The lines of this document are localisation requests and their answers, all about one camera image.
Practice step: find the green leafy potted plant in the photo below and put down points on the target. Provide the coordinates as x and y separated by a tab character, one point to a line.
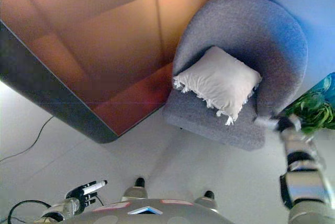
314	114

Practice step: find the grey fabric armchair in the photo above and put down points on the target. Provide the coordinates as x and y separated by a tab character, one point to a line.
272	40

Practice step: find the silver robot left leg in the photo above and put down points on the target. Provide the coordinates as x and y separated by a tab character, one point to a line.
137	191

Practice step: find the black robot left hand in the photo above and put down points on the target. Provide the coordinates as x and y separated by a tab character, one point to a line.
86	192

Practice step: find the brown wooden cabinet dark edge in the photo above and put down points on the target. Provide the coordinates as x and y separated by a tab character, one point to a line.
91	51

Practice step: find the white tasselled pillow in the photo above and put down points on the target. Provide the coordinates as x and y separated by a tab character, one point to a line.
220	82

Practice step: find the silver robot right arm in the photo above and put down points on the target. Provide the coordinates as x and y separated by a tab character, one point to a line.
303	177

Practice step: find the grey robot torso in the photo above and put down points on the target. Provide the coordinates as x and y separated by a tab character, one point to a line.
146	213

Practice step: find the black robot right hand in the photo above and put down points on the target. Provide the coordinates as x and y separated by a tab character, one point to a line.
284	123

